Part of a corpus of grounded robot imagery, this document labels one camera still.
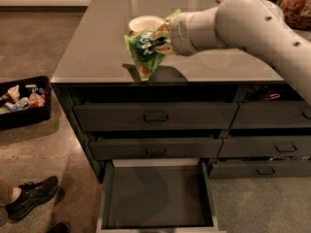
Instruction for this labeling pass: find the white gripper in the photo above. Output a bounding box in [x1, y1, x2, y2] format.
[151, 13, 197, 56]

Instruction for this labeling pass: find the green rice chip bag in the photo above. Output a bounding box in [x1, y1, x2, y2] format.
[124, 9, 181, 81]

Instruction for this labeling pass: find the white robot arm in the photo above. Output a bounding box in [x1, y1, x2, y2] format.
[152, 0, 311, 104]

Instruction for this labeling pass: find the top left drawer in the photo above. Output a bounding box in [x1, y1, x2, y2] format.
[73, 102, 237, 131]

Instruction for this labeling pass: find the top right drawer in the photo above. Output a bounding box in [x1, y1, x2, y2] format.
[231, 101, 311, 129]

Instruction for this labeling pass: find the middle left drawer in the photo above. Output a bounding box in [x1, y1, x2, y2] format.
[89, 138, 223, 160]

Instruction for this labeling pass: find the bottom right drawer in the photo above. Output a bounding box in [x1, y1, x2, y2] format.
[209, 161, 311, 179]

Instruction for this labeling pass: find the middle right drawer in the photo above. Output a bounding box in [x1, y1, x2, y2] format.
[218, 136, 311, 158]

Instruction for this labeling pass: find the open bottom left drawer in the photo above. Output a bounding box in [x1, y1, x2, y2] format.
[96, 160, 220, 233]

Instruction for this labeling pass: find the white bowl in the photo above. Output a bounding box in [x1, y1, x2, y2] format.
[128, 16, 165, 32]

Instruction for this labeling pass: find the dark grey cabinet island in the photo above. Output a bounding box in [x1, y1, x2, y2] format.
[52, 0, 310, 177]

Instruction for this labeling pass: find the clear jar of snacks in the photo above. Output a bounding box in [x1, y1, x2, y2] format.
[280, 0, 311, 30]

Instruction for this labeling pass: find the black bin of snacks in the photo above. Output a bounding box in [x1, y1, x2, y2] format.
[0, 76, 51, 130]

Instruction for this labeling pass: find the black shoe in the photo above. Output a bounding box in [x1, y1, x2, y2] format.
[5, 176, 58, 222]

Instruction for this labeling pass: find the brown trouser leg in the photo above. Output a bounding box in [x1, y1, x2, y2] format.
[0, 179, 14, 207]

